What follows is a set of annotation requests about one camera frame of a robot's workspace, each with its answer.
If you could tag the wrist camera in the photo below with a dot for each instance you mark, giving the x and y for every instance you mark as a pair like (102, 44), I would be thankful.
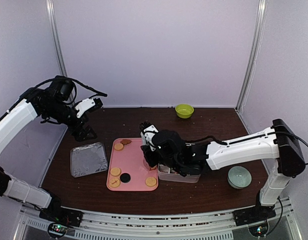
(88, 104)
(147, 131)

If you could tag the black sandwich cookie middle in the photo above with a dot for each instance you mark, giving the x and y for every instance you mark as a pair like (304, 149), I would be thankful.
(125, 177)

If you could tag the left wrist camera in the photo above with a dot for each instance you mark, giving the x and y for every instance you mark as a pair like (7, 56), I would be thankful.
(88, 104)

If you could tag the pink plastic tray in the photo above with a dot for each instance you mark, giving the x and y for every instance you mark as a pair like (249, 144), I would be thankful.
(130, 160)

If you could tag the clear plastic box lid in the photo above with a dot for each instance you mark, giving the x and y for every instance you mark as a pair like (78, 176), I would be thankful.
(88, 159)

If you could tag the pale celadon ceramic bowl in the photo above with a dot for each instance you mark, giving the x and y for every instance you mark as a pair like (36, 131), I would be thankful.
(239, 177)

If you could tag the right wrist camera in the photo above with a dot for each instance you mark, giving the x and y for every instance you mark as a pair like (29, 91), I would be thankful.
(147, 131)

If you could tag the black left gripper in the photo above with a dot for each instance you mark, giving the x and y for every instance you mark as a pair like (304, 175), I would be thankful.
(73, 130)

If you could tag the aluminium corner post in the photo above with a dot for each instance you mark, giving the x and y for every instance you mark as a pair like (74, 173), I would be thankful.
(251, 64)
(50, 4)

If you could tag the round dotted biscuit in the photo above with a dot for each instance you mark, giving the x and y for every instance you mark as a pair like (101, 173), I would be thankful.
(115, 171)
(151, 181)

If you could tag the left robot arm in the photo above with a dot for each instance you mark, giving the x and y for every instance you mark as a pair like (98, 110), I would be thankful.
(60, 100)

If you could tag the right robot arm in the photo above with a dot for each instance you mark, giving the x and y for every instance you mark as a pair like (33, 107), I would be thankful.
(192, 157)

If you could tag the green plastic bowl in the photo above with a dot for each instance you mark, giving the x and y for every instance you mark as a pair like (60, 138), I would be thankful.
(184, 111)

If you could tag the lilac divided storage box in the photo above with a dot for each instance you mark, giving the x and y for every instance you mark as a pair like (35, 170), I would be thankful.
(167, 174)

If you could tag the left aluminium corner post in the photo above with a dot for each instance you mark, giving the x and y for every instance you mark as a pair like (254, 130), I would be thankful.
(50, 4)

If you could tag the round dotted biscuit near left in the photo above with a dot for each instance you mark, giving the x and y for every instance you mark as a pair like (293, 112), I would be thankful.
(115, 171)

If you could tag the round dotted biscuit right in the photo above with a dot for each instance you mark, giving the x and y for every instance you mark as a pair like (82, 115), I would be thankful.
(151, 181)

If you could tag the dotted biscuit with red mark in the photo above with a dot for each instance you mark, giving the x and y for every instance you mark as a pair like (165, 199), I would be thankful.
(114, 182)

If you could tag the round dotted biscuit far corner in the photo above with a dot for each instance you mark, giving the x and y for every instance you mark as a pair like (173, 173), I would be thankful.
(118, 146)

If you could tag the brown flower cookie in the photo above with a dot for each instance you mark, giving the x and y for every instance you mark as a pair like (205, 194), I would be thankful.
(125, 141)

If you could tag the right aluminium corner post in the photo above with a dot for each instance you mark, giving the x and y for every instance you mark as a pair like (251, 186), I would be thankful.
(251, 64)

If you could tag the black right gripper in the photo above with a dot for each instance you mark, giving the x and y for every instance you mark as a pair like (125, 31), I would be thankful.
(151, 161)

